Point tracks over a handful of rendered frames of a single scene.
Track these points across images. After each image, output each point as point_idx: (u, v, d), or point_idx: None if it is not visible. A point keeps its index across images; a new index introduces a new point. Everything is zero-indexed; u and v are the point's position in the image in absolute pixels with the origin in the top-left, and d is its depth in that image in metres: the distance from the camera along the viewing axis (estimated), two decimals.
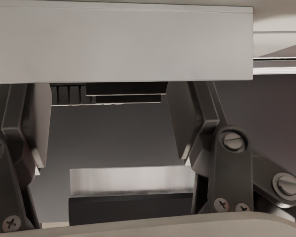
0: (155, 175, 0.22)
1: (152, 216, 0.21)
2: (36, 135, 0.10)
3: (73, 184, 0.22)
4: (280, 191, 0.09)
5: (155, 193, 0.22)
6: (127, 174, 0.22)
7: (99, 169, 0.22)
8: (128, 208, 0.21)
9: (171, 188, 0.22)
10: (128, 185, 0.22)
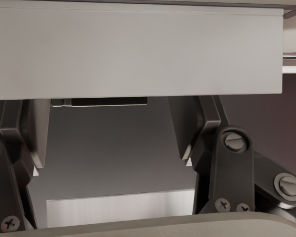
0: (160, 203, 0.17)
1: None
2: (35, 135, 0.10)
3: (50, 220, 0.16)
4: (282, 192, 0.09)
5: None
6: (124, 204, 0.17)
7: (87, 199, 0.16)
8: None
9: None
10: (125, 218, 0.17)
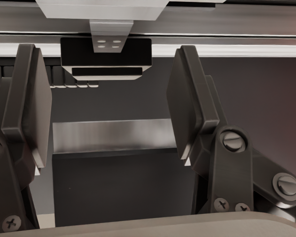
0: (149, 129, 0.20)
1: (147, 173, 0.19)
2: (36, 135, 0.10)
3: (56, 139, 0.19)
4: (280, 191, 0.09)
5: (149, 148, 0.20)
6: (118, 128, 0.20)
7: (87, 122, 0.19)
8: (120, 164, 0.19)
9: (166, 144, 0.20)
10: (119, 141, 0.20)
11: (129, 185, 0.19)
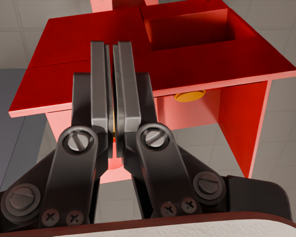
0: None
1: None
2: (112, 126, 0.10)
3: None
4: (200, 190, 0.09)
5: None
6: None
7: None
8: None
9: None
10: None
11: None
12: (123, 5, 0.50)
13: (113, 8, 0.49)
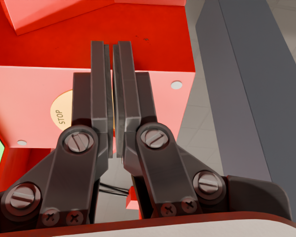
0: None
1: None
2: (112, 126, 0.10)
3: None
4: (200, 190, 0.09)
5: None
6: None
7: None
8: None
9: None
10: None
11: None
12: None
13: None
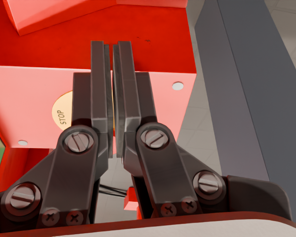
0: None
1: None
2: (112, 126, 0.10)
3: None
4: (200, 190, 0.09)
5: None
6: None
7: None
8: None
9: None
10: None
11: None
12: None
13: None
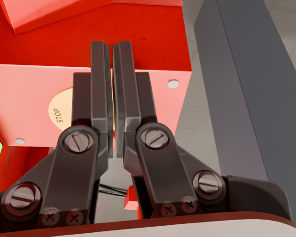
0: None
1: None
2: (112, 126, 0.10)
3: None
4: (200, 190, 0.09)
5: None
6: None
7: None
8: None
9: None
10: None
11: None
12: None
13: None
